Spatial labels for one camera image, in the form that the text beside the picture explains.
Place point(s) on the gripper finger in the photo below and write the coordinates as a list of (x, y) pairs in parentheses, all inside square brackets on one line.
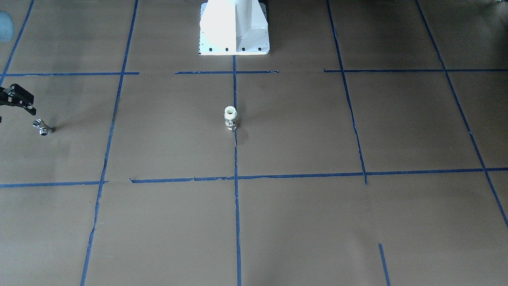
[(20, 97)]

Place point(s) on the chrome tee pipe fitting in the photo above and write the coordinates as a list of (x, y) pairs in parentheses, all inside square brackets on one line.
[(42, 127)]

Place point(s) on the brass valve white PPR ends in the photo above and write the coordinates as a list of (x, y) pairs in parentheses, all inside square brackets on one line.
[(231, 118)]

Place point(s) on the white pedestal column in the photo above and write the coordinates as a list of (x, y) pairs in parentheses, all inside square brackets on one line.
[(233, 27)]

